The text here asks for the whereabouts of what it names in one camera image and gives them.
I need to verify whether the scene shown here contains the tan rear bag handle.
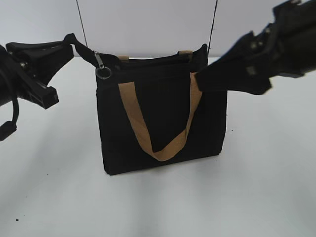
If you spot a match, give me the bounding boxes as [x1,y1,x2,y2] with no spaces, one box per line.
[117,50,193,62]

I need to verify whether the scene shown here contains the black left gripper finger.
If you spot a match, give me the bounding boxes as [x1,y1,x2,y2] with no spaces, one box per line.
[22,76,59,110]
[5,41,74,79]

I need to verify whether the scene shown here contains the black tote bag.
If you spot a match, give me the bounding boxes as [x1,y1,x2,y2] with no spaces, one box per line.
[64,34,227,175]

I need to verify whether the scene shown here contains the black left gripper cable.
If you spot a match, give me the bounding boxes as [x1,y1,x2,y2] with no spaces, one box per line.
[0,97,20,142]

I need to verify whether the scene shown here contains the silver zipper pull with ring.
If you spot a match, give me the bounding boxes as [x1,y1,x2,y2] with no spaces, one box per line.
[94,51,112,80]

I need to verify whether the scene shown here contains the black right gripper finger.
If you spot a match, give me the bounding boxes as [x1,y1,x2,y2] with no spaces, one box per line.
[195,32,272,95]

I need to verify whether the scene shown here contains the tan bag handle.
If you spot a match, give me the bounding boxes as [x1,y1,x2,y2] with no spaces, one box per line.
[115,72,202,162]
[117,50,193,62]

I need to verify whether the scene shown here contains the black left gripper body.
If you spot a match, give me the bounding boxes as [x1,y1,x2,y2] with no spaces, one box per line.
[0,46,37,106]

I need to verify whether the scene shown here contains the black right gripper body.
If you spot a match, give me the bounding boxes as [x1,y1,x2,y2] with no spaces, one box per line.
[246,0,316,81]

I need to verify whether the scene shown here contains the tan front bag handle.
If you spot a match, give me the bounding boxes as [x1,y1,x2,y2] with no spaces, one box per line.
[115,72,202,162]

